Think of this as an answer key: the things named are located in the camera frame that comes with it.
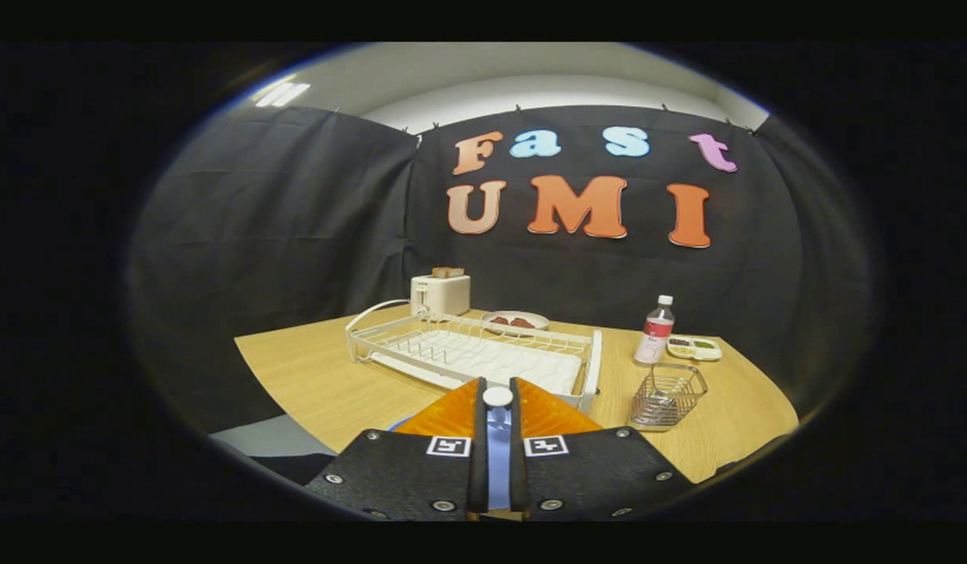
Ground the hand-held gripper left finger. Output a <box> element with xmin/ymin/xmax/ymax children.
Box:
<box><xmin>306</xmin><ymin>378</ymin><xmax>488</xmax><ymax>522</ymax></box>

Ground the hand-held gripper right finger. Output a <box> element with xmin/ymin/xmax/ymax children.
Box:
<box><xmin>509</xmin><ymin>378</ymin><xmax>696</xmax><ymax>522</ymax></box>

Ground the white wire dish rack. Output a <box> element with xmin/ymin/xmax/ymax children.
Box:
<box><xmin>345</xmin><ymin>299</ymin><xmax>603</xmax><ymax>414</ymax></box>

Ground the metal wire basket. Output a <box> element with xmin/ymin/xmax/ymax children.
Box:
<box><xmin>629</xmin><ymin>363</ymin><xmax>709</xmax><ymax>432</ymax></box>

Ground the beige oval plate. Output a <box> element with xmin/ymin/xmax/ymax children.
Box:
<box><xmin>482</xmin><ymin>310</ymin><xmax>551</xmax><ymax>333</ymax></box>

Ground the white wavy drain tray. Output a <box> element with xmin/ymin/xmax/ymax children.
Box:
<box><xmin>371</xmin><ymin>333</ymin><xmax>585</xmax><ymax>395</ymax></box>

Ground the white toaster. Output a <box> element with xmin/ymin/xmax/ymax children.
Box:
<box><xmin>410</xmin><ymin>274</ymin><xmax>472</xmax><ymax>317</ymax></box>

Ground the clear bottle with red label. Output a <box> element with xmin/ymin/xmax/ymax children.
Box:
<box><xmin>634</xmin><ymin>295</ymin><xmax>676</xmax><ymax>367</ymax></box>

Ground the white divided snack tray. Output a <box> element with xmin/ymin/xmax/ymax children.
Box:
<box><xmin>667</xmin><ymin>334</ymin><xmax>723</xmax><ymax>362</ymax></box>

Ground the black backdrop cloth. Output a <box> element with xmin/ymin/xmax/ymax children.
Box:
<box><xmin>127</xmin><ymin>104</ymin><xmax>876</xmax><ymax>439</ymax></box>

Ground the narrow ceiling light strip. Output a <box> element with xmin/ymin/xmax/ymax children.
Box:
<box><xmin>254</xmin><ymin>81</ymin><xmax>312</xmax><ymax>108</ymax></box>

